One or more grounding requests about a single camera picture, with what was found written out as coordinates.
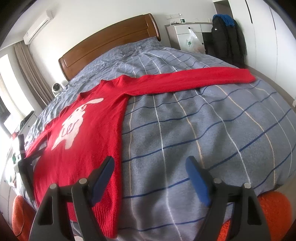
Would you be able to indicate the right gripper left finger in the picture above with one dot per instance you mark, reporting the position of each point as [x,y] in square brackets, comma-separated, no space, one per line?
[52,218]

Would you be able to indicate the dark clothes on cabinet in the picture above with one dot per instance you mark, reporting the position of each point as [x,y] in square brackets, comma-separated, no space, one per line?
[23,122]

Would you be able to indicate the beige curtain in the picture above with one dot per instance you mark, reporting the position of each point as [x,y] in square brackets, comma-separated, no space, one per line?
[33,77]

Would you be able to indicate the white round bedside device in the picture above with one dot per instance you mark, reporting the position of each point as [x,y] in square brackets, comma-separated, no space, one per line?
[57,88]

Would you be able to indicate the red knit sweater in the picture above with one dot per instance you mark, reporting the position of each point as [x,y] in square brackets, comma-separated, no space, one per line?
[90,129]

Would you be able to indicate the dark jacket on chair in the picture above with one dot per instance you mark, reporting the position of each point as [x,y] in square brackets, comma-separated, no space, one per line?
[226,41]

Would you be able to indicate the white window-side cabinet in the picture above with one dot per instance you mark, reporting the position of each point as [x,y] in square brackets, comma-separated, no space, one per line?
[11,183]

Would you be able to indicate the white plastic bag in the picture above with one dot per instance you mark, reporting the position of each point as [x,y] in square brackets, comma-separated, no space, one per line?
[193,44]

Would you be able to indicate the white wardrobe doors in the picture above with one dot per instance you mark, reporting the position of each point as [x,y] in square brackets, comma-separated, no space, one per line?
[269,42]

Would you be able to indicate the white bedside dresser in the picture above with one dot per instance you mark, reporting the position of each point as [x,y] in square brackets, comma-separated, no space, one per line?
[179,33]

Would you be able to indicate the orange fuzzy clothing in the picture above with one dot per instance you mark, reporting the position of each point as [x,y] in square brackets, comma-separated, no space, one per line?
[22,218]

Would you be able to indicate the white wall air conditioner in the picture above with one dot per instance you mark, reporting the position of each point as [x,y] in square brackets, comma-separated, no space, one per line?
[37,26]

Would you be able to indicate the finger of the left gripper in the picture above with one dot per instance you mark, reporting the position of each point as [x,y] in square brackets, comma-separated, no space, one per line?
[25,167]

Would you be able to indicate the blue-grey plaid bed cover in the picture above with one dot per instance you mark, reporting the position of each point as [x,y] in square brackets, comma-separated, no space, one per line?
[241,133]

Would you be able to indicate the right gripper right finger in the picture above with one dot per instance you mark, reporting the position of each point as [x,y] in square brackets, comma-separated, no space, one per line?
[247,220]

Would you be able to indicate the brown wooden headboard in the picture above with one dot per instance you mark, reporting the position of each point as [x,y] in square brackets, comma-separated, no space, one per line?
[126,31]

